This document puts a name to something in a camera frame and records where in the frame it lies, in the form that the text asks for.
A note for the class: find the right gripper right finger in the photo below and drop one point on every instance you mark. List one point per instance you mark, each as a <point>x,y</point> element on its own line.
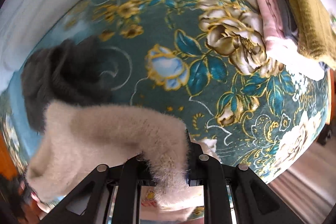
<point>234,194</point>

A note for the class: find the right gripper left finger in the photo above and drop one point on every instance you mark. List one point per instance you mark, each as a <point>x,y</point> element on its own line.
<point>106,195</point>

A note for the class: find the beige fuzzy cartoon sweater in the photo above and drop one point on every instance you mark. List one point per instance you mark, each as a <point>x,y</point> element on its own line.
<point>77,139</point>

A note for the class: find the orange wooden headboard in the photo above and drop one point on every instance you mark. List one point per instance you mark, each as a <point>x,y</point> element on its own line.
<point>7,167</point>

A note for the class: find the dark grey folded garment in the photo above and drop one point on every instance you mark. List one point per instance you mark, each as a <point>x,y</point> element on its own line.
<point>67,72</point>

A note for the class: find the pink folded garment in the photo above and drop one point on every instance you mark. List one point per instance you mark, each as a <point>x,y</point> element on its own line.
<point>284,50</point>

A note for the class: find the teal floral bed blanket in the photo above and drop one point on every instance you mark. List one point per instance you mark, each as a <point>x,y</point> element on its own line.
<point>238,104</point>

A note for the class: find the olive yellow knitted garment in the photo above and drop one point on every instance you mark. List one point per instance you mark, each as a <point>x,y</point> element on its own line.
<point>316,37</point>

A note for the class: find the grey folded garment in stack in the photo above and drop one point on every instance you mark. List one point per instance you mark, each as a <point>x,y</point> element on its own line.
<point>289,25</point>

